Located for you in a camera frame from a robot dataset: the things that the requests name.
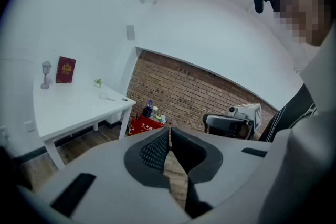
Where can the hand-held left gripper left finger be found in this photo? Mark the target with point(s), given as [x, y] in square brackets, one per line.
[136, 162]

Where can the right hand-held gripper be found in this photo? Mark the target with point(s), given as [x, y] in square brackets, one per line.
[248, 112]

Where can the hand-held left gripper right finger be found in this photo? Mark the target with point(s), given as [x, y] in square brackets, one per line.
[202, 162]

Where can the red box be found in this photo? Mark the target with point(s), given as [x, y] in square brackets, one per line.
[141, 127]

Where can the yellow green round tool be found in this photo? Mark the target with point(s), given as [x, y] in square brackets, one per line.
[158, 117]

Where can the clear plastic cup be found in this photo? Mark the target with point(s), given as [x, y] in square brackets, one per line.
[163, 119]

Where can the white lidded jar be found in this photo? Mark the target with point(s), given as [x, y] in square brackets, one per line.
[155, 109]

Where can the blue water bottle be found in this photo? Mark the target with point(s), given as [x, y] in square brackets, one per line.
[149, 105]

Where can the person's black shirt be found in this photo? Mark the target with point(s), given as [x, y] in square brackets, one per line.
[291, 115]

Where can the white table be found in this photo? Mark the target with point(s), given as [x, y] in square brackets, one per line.
[73, 110]

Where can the small green potted plant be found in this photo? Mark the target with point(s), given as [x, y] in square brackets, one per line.
[98, 83]

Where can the dark red hardcover book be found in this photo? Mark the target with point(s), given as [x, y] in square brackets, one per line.
[65, 70]

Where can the person's head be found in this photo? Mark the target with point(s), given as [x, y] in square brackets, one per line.
[302, 13]

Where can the white wall socket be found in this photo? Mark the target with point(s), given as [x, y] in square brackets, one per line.
[4, 134]
[29, 126]

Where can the white wall switch plate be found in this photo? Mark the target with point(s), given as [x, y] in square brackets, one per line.
[130, 32]

